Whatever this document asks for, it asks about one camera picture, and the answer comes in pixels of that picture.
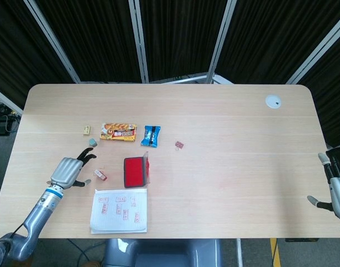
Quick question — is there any yellow floor tape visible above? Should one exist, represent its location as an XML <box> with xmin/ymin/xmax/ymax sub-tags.
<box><xmin>269</xmin><ymin>238</ymin><xmax>282</xmax><ymax>267</ymax></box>

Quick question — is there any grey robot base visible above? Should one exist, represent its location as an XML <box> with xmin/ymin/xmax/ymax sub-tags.
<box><xmin>103</xmin><ymin>238</ymin><xmax>223</xmax><ymax>267</ymax></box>

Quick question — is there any black equipment with yellow cable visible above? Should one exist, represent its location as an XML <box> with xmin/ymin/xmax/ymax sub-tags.
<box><xmin>0</xmin><ymin>101</ymin><xmax>21</xmax><ymax>137</ymax></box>

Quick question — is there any white table leg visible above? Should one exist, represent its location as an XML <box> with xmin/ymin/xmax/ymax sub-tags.
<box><xmin>234</xmin><ymin>238</ymin><xmax>244</xmax><ymax>267</ymax></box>

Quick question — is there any blue snack packet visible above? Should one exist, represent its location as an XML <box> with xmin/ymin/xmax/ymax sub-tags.
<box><xmin>140</xmin><ymin>125</ymin><xmax>162</xmax><ymax>147</ymax></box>

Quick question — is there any yellow snack box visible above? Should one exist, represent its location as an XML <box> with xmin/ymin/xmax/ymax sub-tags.
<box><xmin>99</xmin><ymin>122</ymin><xmax>137</xmax><ymax>142</ymax></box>

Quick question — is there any red ink pad clear lid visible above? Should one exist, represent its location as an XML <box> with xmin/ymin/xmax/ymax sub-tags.
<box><xmin>123</xmin><ymin>151</ymin><xmax>153</xmax><ymax>189</ymax></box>

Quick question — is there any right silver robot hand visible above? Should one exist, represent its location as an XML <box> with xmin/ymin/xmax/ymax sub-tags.
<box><xmin>307</xmin><ymin>147</ymin><xmax>340</xmax><ymax>222</ymax></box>

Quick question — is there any black pleated curtain panel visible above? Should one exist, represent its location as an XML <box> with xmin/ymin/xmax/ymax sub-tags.
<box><xmin>214</xmin><ymin>0</ymin><xmax>340</xmax><ymax>85</ymax></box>
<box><xmin>138</xmin><ymin>0</ymin><xmax>229</xmax><ymax>82</ymax></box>
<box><xmin>35</xmin><ymin>0</ymin><xmax>144</xmax><ymax>83</ymax></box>
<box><xmin>297</xmin><ymin>41</ymin><xmax>340</xmax><ymax>150</ymax></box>
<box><xmin>0</xmin><ymin>0</ymin><xmax>77</xmax><ymax>112</ymax></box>

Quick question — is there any blue floor cable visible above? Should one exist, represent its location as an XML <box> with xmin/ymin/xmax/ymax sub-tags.
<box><xmin>69</xmin><ymin>239</ymin><xmax>91</xmax><ymax>267</ymax></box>

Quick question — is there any white stamped paper pad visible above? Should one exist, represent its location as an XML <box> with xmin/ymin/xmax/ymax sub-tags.
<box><xmin>89</xmin><ymin>188</ymin><xmax>148</xmax><ymax>235</ymax></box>

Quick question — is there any white cable grommet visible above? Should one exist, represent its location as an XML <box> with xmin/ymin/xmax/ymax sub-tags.
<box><xmin>265</xmin><ymin>95</ymin><xmax>282</xmax><ymax>110</ymax></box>

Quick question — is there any grey aluminium frame base bar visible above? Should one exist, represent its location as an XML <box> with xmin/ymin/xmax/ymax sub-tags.
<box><xmin>212</xmin><ymin>73</ymin><xmax>235</xmax><ymax>85</ymax></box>
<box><xmin>149</xmin><ymin>72</ymin><xmax>209</xmax><ymax>84</ymax></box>

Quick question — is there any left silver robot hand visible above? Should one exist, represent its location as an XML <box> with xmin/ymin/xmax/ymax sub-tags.
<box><xmin>49</xmin><ymin>147</ymin><xmax>98</xmax><ymax>191</ymax></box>

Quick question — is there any grey aluminium partition post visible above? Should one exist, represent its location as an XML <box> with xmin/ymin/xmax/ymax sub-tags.
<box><xmin>207</xmin><ymin>0</ymin><xmax>238</xmax><ymax>83</ymax></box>
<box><xmin>0</xmin><ymin>85</ymin><xmax>24</xmax><ymax>115</ymax></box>
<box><xmin>286</xmin><ymin>18</ymin><xmax>340</xmax><ymax>85</ymax></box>
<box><xmin>23</xmin><ymin>0</ymin><xmax>82</xmax><ymax>83</ymax></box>
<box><xmin>127</xmin><ymin>0</ymin><xmax>150</xmax><ymax>83</ymax></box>

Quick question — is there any small red stamp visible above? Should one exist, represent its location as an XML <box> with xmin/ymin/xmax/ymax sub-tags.
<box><xmin>93</xmin><ymin>169</ymin><xmax>108</xmax><ymax>182</ymax></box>

